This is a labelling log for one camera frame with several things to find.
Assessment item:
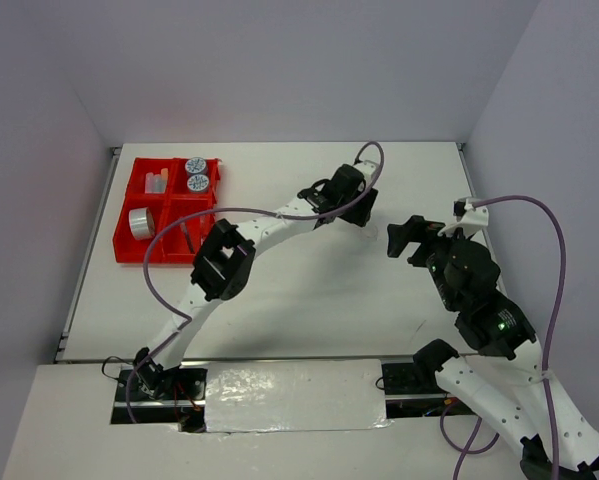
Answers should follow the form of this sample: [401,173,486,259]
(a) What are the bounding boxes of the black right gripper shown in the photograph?
[385,212,473,308]

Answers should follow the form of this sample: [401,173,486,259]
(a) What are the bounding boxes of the small clear tape roll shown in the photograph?
[360,226,378,241]

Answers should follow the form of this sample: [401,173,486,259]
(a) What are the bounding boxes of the blue lidded jar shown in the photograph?
[184,157,208,176]
[186,174,211,194]

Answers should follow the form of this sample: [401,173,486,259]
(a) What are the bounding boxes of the blue gel pen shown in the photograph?
[179,222,195,254]

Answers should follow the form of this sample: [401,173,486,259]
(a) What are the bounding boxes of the orange capped highlighter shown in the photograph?
[159,168,169,193]

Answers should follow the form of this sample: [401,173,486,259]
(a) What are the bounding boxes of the pink highlighter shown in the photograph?
[144,172,154,194]

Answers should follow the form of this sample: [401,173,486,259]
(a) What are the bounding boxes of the large clear tape roll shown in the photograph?
[128,207,155,241]

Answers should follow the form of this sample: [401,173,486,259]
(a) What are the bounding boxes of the red gel pen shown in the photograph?
[199,216,209,244]

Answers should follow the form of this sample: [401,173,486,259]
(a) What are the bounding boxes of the blue highlighter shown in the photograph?
[151,174,162,194]

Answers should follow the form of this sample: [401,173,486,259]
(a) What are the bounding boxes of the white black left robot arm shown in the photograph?
[133,160,383,399]

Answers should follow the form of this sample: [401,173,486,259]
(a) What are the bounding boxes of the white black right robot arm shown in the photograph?
[387,215,599,479]

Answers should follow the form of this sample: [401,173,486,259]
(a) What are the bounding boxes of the silver taped panel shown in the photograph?
[204,359,390,433]

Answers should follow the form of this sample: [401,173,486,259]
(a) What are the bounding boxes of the red four-compartment bin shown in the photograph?
[112,157,221,265]

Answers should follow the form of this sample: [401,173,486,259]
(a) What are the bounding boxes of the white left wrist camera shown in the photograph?
[353,160,380,185]

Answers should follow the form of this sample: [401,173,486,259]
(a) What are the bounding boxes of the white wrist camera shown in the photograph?
[353,160,380,185]
[438,197,489,239]

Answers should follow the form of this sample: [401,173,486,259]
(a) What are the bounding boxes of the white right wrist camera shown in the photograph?
[438,197,489,239]

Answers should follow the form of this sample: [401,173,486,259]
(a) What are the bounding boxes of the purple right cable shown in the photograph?
[441,194,568,480]

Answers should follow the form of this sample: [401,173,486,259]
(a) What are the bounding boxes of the purple cable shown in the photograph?
[441,194,568,480]
[126,141,385,424]

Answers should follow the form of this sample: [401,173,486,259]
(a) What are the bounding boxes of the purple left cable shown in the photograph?
[126,141,385,424]

